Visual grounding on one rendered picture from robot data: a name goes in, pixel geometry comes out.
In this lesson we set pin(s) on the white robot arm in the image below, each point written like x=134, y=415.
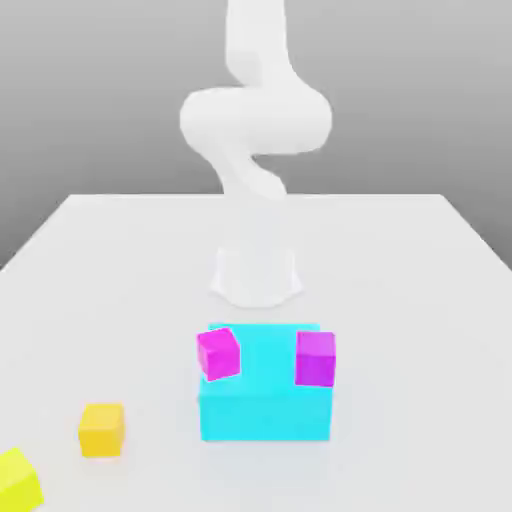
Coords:
x=256, y=120

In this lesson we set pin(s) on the small magenta cube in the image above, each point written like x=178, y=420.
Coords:
x=219, y=355

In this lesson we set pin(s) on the small purple cube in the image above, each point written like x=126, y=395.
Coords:
x=315, y=362

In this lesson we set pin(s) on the small orange-yellow cube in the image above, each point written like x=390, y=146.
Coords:
x=101, y=431

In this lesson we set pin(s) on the small lime-yellow cube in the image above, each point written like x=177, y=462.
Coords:
x=18, y=482

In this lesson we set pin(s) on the large cyan box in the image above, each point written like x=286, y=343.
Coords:
x=266, y=412

